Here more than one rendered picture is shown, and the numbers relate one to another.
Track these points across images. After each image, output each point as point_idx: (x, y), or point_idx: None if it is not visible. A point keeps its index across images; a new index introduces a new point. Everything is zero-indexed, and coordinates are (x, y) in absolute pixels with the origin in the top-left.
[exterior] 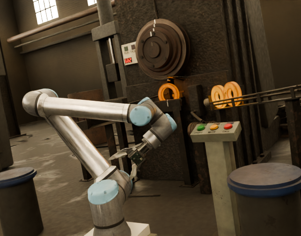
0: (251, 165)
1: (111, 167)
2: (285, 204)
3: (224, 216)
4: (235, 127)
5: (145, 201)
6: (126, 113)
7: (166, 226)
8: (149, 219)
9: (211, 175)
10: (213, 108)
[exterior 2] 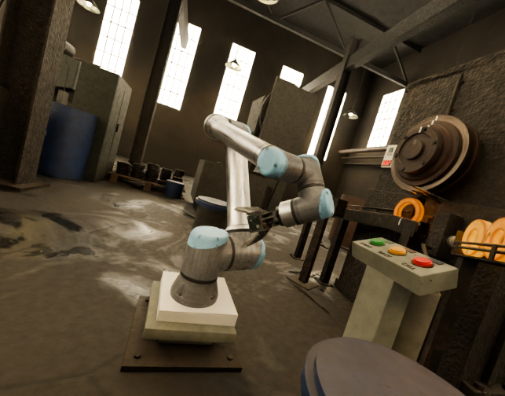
0: (412, 364)
1: (245, 225)
2: None
3: None
4: (435, 271)
5: (308, 305)
6: (259, 152)
7: (284, 343)
8: (282, 321)
9: (349, 324)
10: (455, 251)
